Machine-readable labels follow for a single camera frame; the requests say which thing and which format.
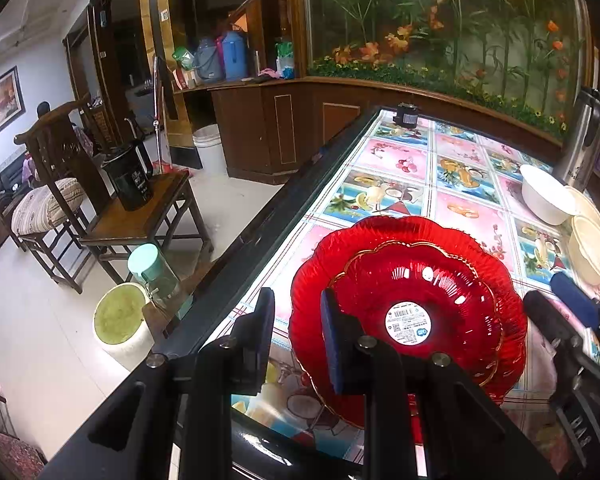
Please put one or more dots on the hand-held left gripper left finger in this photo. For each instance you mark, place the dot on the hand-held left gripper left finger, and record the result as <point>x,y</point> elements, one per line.
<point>264,322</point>

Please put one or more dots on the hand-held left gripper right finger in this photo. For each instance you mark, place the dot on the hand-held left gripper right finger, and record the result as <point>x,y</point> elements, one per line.
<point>330,345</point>

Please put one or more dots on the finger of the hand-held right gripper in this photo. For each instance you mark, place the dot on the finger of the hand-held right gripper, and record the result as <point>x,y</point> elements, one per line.
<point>572,297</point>
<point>547,315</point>

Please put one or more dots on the cream ribbed bowl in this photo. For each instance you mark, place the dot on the cream ribbed bowl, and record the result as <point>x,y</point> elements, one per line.
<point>592,252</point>
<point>582,202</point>

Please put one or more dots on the large red glass plate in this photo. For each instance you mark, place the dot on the large red glass plate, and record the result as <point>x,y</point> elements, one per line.
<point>320,260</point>

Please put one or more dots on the white bowl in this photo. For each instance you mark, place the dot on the white bowl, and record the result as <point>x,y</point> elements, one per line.
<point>545,195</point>

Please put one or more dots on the small red glass plate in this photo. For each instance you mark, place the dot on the small red glass plate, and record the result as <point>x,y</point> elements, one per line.
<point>430,280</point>

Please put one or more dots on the clear bottle with mint lid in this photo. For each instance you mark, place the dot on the clear bottle with mint lid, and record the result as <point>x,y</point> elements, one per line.
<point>145,265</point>

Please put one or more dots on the green topped round stool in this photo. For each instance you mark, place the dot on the green topped round stool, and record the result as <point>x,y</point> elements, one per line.
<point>117,312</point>

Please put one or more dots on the stainless steel thermos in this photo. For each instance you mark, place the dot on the stainless steel thermos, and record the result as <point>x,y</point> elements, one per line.
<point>577,145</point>

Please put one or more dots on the dark wooden chair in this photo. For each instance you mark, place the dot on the dark wooden chair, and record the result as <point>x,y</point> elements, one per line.
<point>130,225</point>

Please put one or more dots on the white bucket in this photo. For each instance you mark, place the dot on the white bucket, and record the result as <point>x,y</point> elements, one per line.
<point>210,152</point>

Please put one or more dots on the fruit print tablecloth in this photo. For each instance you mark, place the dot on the fruit print tablecloth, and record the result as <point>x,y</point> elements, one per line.
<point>395,160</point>

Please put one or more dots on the wooden cabinet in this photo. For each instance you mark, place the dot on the wooden cabinet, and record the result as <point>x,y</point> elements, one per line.
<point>260,125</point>

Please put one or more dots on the small black device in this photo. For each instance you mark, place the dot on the small black device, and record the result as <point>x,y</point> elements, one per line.
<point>407,115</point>

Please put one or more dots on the cushioned wooden chair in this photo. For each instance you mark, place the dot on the cushioned wooden chair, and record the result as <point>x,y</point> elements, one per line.
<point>45,205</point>

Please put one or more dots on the pink cloth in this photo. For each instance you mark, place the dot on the pink cloth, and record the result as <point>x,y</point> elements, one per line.
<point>270,72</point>

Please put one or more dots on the grey thermos jug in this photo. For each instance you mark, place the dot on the grey thermos jug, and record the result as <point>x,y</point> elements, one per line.
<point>209,62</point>

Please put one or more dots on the green and white bag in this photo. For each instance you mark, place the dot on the green and white bag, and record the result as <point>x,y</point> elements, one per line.
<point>285,57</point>

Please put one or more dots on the blue thermos jug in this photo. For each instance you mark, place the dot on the blue thermos jug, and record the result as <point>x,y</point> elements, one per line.
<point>235,55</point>

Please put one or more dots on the green packet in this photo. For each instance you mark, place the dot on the green packet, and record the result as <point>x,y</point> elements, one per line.
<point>182,57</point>

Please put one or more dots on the patterned cloth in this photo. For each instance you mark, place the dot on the patterned cloth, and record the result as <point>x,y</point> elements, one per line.
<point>5,450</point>

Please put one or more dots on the artificial flower display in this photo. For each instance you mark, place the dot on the artificial flower display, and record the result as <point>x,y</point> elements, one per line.
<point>430,25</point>

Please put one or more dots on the framed wall painting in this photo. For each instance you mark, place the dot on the framed wall painting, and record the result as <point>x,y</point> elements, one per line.
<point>0,105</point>

